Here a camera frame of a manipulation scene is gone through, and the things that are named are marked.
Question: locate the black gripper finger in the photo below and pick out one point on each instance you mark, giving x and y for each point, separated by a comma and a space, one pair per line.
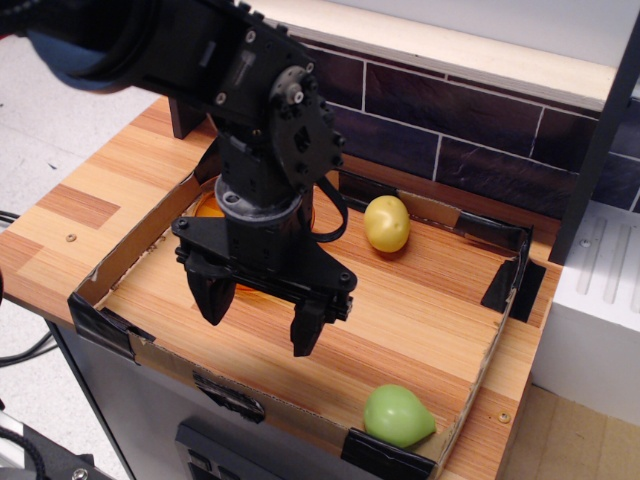
309, 320
212, 287

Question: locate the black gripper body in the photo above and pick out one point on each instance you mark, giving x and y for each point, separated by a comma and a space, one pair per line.
334, 282

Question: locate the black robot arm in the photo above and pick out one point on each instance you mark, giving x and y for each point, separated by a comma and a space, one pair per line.
275, 144

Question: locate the transparent orange plastic pot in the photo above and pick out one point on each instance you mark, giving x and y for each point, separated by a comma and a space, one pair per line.
264, 248

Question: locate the cardboard fence with black tape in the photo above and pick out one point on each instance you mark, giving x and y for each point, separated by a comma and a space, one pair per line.
455, 317

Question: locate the yellow toy potato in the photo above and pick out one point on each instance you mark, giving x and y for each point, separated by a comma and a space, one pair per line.
387, 224

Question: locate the green toy pear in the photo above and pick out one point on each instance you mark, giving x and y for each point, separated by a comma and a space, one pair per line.
395, 415

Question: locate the black oven control panel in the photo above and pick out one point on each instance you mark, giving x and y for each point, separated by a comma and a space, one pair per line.
205, 458

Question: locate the dark brick backsplash panel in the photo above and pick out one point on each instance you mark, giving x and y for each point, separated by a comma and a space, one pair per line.
512, 125

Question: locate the white ridged cabinet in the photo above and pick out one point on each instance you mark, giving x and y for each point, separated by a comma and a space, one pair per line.
589, 349

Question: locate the black metal bracket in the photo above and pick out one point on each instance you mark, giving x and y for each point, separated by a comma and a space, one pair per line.
27, 454

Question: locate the dark metal post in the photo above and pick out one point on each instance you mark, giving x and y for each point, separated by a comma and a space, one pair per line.
612, 114

